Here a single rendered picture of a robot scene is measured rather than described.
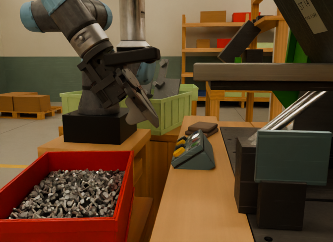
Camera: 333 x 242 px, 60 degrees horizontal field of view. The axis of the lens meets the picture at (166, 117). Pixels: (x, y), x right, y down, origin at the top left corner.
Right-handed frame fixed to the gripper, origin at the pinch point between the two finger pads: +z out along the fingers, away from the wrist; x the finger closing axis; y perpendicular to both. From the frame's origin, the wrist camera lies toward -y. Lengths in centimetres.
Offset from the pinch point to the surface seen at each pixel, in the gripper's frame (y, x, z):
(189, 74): 22, -645, 6
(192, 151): -3.0, 2.0, 9.5
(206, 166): -3.5, 2.1, 14.1
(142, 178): 31, -48, 21
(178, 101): 5, -86, 5
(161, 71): 6, -103, -13
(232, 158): -8.3, -6.0, 18.4
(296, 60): -29.6, 4.4, 4.9
